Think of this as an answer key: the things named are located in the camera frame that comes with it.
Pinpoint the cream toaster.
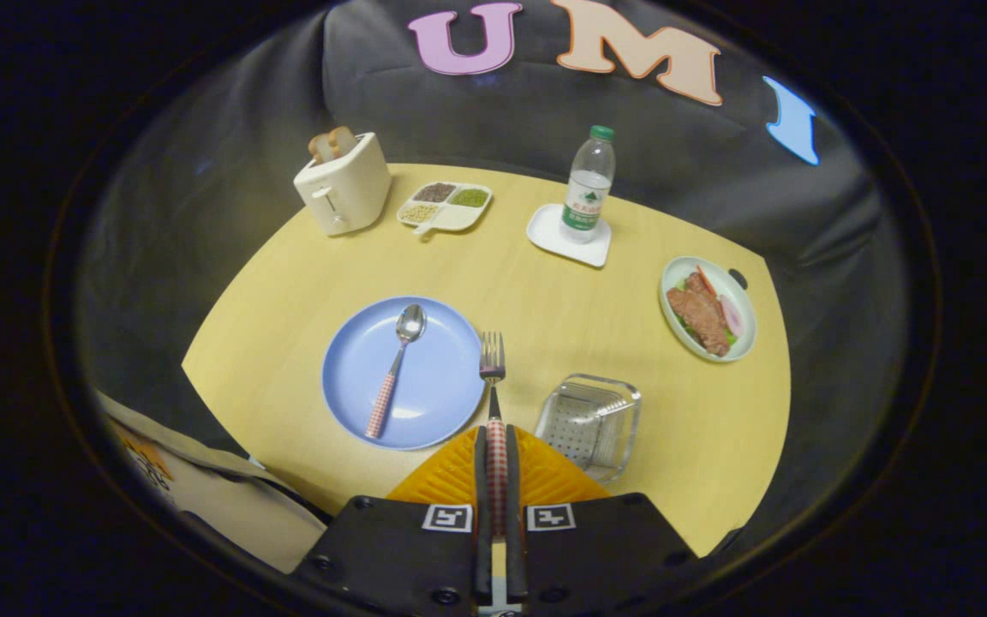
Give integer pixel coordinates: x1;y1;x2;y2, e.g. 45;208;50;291
293;131;392;237

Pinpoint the white divided snack dish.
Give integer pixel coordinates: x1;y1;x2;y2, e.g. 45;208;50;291
397;181;494;238

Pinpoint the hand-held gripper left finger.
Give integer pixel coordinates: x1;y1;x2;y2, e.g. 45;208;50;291
292;424;494;617

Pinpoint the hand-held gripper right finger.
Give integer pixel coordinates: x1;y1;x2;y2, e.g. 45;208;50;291
502;424;700;617

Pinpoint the blue round plate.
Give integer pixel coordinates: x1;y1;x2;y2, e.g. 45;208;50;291
321;296;487;452

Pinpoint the beige printed cloth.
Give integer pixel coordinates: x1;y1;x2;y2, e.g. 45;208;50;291
99;392;327;575

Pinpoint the fork with red checkered handle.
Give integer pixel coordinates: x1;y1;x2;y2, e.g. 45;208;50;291
479;332;509;536

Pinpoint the clear metal drain basket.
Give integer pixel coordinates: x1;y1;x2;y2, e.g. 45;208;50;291
535;373;642;483

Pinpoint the pale green plate with meat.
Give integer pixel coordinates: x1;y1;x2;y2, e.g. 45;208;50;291
659;255;757;363

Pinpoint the white square coaster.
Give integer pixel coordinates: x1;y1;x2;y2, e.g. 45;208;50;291
526;203;613;269

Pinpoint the spoon with red checkered handle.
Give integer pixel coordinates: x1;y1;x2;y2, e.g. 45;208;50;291
365;303;428;440

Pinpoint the black backdrop cloth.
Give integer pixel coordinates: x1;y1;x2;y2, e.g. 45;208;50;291
74;0;910;558

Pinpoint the clear water bottle green cap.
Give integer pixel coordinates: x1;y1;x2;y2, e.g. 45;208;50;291
559;125;617;245

